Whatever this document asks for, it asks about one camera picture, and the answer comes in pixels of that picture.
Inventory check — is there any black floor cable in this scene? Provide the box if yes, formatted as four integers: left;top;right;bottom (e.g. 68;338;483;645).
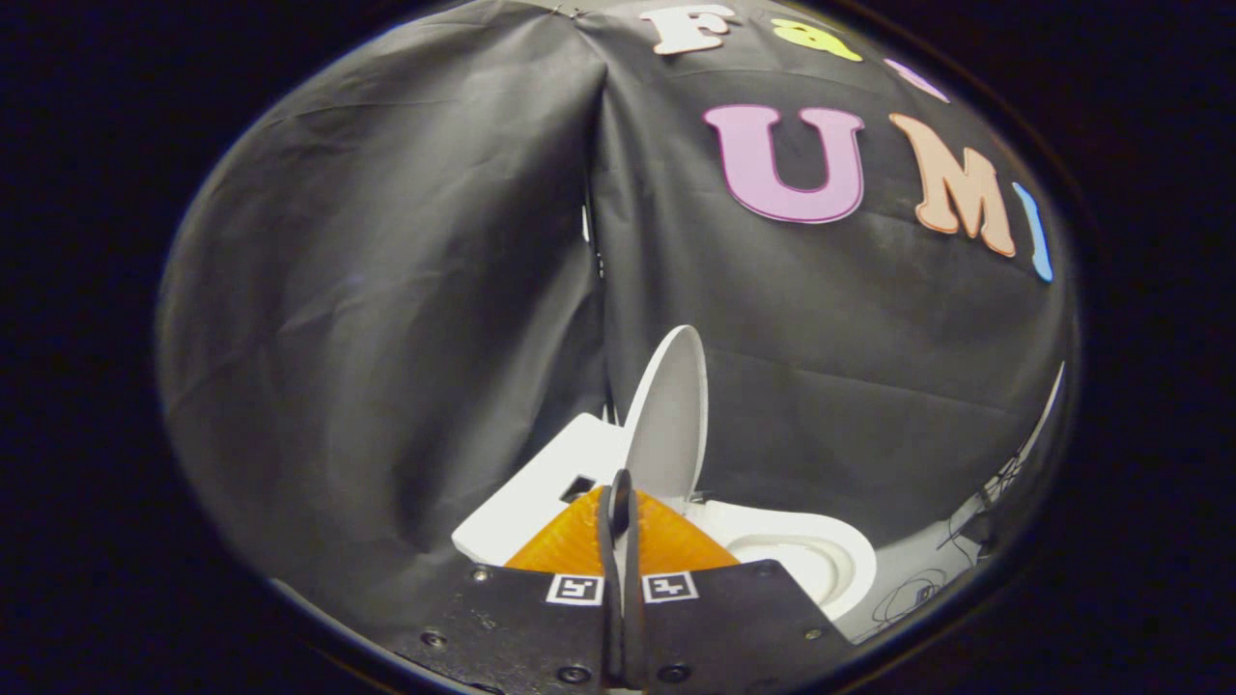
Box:
869;568;955;630

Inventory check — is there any white toilet lid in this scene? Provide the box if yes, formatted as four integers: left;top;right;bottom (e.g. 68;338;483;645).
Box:
623;325;710;505

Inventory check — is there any white toilet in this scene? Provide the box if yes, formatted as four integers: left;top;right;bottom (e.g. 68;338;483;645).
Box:
452;413;878;624

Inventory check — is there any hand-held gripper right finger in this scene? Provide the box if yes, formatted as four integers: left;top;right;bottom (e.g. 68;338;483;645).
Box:
618;470;857;694

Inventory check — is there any black backdrop cloth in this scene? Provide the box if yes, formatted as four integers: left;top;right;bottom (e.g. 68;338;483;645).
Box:
156;0;1075;638

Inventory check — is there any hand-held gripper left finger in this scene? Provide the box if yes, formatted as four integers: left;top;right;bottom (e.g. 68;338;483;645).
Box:
386;470;625;694

